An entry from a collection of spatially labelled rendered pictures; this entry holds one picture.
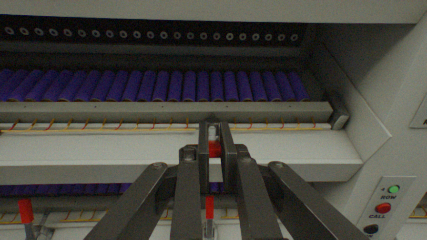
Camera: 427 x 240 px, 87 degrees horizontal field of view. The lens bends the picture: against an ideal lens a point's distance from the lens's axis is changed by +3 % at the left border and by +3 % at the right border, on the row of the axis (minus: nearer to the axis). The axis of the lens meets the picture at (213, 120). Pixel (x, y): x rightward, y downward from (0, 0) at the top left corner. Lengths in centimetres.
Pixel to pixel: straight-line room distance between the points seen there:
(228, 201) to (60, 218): 29
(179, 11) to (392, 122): 24
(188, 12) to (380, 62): 21
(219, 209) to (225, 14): 33
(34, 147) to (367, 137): 38
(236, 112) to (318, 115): 11
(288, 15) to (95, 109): 24
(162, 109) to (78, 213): 27
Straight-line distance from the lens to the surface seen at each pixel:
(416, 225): 56
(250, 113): 29
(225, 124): 20
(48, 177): 34
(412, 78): 28
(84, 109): 31
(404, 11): 27
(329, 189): 39
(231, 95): 31
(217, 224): 42
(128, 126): 30
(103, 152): 29
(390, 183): 36
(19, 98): 39
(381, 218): 41
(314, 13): 23
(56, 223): 48
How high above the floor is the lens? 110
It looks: 29 degrees down
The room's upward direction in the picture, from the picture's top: 2 degrees clockwise
